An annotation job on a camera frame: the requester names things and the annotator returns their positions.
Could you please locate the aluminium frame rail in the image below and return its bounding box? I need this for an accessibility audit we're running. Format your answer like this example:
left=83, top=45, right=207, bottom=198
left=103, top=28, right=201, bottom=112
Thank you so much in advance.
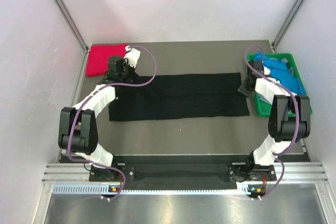
left=43, top=162, right=328, bottom=184

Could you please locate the green plastic bin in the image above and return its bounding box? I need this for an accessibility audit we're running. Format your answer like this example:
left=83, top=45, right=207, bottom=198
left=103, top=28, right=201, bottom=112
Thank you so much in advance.
left=245, top=51, right=297, bottom=117

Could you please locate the black t-shirt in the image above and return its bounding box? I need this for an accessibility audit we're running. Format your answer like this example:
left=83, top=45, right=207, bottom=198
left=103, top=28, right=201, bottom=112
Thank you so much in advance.
left=109, top=72, right=249, bottom=122

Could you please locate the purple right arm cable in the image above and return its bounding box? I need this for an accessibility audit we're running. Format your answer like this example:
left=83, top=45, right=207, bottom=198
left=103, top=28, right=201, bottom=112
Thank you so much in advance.
left=245, top=45, right=301, bottom=201

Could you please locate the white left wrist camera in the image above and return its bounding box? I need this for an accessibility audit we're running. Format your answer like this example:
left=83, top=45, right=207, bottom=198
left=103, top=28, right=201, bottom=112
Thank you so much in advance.
left=124, top=46, right=141, bottom=69

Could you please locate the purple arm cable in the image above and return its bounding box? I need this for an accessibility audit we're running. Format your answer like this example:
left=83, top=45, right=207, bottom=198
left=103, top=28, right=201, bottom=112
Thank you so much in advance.
left=67, top=45, right=158, bottom=201
left=245, top=45, right=301, bottom=201

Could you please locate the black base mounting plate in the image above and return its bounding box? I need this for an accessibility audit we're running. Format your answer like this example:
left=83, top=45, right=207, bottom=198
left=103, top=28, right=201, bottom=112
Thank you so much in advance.
left=88, top=163, right=278, bottom=183

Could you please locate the blue t-shirt in bin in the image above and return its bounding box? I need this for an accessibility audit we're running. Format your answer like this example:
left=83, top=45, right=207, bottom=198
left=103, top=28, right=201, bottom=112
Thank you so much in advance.
left=263, top=53, right=306, bottom=95

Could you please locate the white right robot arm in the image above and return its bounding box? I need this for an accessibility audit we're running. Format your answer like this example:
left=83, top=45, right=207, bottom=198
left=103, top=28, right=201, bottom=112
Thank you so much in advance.
left=230, top=60, right=311, bottom=182

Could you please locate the grey slotted cable duct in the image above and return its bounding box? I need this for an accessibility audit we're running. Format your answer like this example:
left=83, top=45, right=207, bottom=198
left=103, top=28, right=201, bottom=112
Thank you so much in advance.
left=52, top=184, right=266, bottom=195

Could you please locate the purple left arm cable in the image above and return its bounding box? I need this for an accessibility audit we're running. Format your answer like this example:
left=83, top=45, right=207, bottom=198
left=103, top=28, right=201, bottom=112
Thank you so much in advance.
left=67, top=45, right=158, bottom=201

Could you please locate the folded pink t-shirt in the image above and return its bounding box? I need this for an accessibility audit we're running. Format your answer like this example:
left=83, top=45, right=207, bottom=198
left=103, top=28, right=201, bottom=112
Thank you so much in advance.
left=86, top=44, right=127, bottom=77

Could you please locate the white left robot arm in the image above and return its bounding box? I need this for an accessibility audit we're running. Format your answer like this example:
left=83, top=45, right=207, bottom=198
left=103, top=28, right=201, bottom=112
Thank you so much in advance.
left=58, top=53, right=140, bottom=181

